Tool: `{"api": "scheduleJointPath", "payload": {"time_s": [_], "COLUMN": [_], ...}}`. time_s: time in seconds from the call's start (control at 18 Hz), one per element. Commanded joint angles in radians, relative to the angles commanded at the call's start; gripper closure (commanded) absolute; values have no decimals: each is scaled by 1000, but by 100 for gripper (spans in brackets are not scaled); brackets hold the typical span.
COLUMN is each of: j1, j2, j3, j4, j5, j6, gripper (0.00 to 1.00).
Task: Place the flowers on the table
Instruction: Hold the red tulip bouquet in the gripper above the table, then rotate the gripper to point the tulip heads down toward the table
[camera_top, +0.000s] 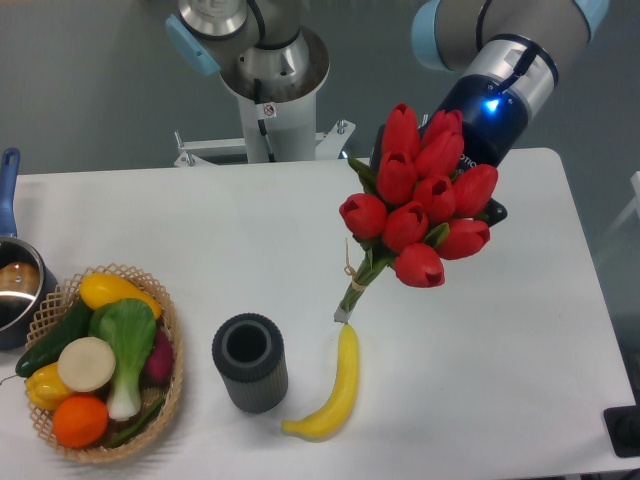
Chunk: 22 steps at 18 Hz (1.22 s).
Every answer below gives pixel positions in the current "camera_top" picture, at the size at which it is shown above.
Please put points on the woven wicker basket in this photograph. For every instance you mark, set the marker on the woven wicker basket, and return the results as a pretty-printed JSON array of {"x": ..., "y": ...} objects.
[{"x": 51, "y": 311}]

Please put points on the green bean pod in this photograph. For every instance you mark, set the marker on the green bean pod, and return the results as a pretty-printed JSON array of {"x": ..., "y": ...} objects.
[{"x": 138, "y": 426}]

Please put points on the green bok choy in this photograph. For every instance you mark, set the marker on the green bok choy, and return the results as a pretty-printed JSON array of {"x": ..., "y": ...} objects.
[{"x": 128, "y": 326}]

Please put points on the purple sweet potato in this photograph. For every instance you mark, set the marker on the purple sweet potato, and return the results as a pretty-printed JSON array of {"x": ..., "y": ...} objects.
[{"x": 159, "y": 364}]

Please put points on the cream round slice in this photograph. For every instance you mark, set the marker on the cream round slice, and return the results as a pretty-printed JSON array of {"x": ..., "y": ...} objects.
[{"x": 86, "y": 364}]

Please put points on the black device at edge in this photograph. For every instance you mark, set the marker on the black device at edge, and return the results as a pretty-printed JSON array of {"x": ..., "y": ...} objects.
[{"x": 623, "y": 429}]

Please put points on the red tulip bouquet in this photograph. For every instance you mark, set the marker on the red tulip bouquet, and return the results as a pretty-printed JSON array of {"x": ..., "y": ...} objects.
[{"x": 418, "y": 207}]

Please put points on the orange fruit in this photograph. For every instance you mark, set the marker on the orange fruit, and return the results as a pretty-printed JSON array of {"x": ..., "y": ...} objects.
[{"x": 80, "y": 420}]

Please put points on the blue handled saucepan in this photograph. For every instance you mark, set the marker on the blue handled saucepan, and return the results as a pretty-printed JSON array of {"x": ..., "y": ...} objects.
[{"x": 25, "y": 279}]

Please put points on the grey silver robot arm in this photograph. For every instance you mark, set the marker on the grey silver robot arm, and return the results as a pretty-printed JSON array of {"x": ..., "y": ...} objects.
[{"x": 510, "y": 56}]

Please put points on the yellow bell pepper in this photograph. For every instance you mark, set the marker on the yellow bell pepper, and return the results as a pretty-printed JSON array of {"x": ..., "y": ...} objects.
[{"x": 45, "y": 388}]

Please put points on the dark green cucumber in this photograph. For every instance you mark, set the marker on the dark green cucumber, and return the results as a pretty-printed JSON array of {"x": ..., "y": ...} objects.
[{"x": 73, "y": 325}]

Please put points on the yellow squash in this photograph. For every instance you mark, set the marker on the yellow squash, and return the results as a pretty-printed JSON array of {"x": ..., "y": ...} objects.
[{"x": 100, "y": 289}]

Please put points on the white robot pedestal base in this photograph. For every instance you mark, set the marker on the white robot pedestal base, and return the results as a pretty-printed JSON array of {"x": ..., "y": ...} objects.
[{"x": 272, "y": 132}]

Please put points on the yellow plastic banana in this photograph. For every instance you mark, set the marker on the yellow plastic banana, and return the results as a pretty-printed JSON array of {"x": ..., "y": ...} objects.
[{"x": 335, "y": 412}]

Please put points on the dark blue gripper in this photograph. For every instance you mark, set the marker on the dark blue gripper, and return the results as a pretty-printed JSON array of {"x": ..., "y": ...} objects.
[{"x": 477, "y": 123}]

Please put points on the dark grey ribbed vase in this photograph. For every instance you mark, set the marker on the dark grey ribbed vase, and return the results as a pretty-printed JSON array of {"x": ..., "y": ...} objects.
[{"x": 248, "y": 351}]

